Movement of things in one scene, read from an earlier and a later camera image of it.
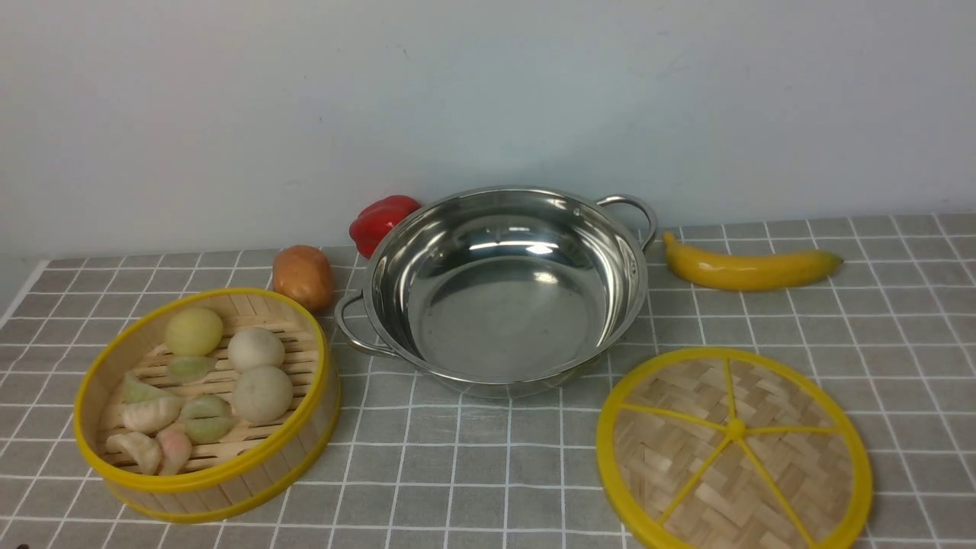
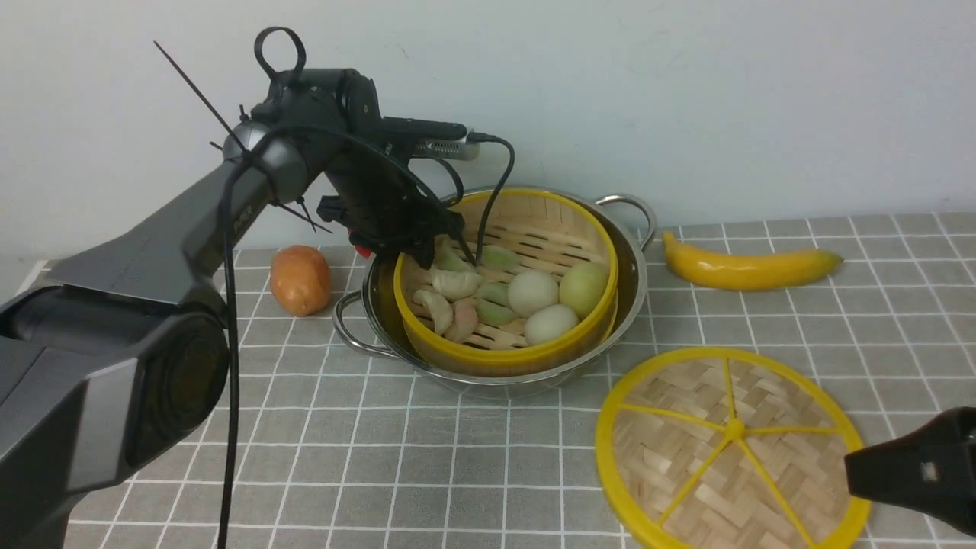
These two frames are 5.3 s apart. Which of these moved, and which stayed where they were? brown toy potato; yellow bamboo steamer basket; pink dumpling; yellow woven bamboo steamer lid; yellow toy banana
Moved: yellow bamboo steamer basket; pink dumpling
Stayed: yellow woven bamboo steamer lid; brown toy potato; yellow toy banana
